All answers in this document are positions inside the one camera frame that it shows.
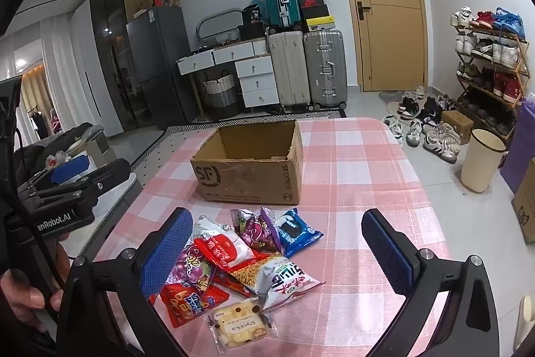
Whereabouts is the dark grey refrigerator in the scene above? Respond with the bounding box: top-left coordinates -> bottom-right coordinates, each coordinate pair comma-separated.
125,6 -> 199,129

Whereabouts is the noodle snack packet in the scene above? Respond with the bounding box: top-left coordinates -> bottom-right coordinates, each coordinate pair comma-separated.
213,257 -> 327,310

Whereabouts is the person's left hand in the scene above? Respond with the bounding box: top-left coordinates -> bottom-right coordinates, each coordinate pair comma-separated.
0,243 -> 72,335

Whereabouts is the pile of sneakers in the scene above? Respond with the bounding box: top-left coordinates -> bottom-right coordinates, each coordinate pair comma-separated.
382,85 -> 462,163

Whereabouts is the small purple snack packet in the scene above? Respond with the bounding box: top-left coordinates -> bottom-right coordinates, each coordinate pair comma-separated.
230,206 -> 286,254

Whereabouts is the black printed box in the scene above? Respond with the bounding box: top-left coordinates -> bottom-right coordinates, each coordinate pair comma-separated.
241,5 -> 264,25

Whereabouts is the grey door mat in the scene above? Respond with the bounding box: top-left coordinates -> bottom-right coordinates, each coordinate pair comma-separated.
378,89 -> 423,119

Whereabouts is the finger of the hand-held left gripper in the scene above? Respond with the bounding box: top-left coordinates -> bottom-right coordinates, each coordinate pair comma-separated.
31,154 -> 90,190
25,158 -> 132,212

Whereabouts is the grey metal frame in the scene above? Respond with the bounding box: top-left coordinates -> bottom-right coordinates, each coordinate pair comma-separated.
196,8 -> 245,48

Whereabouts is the red white snack packet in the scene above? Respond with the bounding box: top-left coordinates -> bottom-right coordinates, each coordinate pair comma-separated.
190,215 -> 262,272

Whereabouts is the dark glass wardrobe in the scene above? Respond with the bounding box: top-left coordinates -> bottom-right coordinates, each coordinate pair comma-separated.
90,0 -> 151,136

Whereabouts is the dark clothes pile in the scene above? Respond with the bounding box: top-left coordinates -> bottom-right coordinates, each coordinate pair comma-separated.
17,123 -> 105,182

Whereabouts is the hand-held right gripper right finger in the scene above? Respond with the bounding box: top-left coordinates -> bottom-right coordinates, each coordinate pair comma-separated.
361,208 -> 500,357

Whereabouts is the black bag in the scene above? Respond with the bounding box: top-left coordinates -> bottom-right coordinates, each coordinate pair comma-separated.
239,24 -> 268,42

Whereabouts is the clear yellow pastry packet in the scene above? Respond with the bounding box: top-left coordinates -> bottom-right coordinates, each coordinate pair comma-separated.
208,296 -> 279,349

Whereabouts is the white grey side cabinet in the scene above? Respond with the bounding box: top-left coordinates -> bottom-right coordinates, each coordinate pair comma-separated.
63,173 -> 145,257

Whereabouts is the cream trash bin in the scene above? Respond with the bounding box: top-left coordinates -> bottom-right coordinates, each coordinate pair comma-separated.
461,128 -> 508,194

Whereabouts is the pink checked tablecloth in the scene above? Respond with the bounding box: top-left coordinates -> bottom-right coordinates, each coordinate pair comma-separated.
84,116 -> 477,357

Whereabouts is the red chocolate pie packet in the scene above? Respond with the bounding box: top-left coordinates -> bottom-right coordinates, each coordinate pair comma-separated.
161,282 -> 230,329

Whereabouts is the purple bag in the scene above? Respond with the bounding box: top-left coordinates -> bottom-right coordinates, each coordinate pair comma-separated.
499,95 -> 535,194

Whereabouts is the large purple snack packet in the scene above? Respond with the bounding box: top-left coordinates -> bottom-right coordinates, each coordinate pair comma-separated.
166,243 -> 219,291

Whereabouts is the woven laundry basket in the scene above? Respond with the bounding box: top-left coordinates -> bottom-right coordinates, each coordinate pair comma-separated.
203,73 -> 241,117

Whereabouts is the printed cardboard box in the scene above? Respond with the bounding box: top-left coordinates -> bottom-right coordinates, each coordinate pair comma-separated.
511,158 -> 535,245

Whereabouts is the beige suitcase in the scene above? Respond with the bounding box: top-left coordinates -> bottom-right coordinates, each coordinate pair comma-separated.
267,28 -> 312,111

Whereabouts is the wooden shoe rack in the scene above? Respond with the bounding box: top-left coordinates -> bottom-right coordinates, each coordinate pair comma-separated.
453,18 -> 529,140

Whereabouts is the blue cookie packet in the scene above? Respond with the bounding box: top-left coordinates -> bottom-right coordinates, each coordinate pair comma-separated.
274,208 -> 325,258

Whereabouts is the shoe rack with shoes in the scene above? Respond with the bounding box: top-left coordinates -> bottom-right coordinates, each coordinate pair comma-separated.
449,6 -> 527,136

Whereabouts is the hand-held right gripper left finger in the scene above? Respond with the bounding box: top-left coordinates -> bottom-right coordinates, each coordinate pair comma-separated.
56,207 -> 195,357

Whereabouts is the small brown cardboard box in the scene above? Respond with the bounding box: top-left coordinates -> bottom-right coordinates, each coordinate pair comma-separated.
441,110 -> 475,144

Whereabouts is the white desk with drawers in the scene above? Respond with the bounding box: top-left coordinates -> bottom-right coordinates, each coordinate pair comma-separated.
176,39 -> 281,119

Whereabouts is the silver suitcase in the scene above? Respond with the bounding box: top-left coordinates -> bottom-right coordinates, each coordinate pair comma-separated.
303,28 -> 348,111

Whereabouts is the white curtain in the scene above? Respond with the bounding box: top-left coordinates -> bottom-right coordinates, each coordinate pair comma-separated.
39,0 -> 122,132

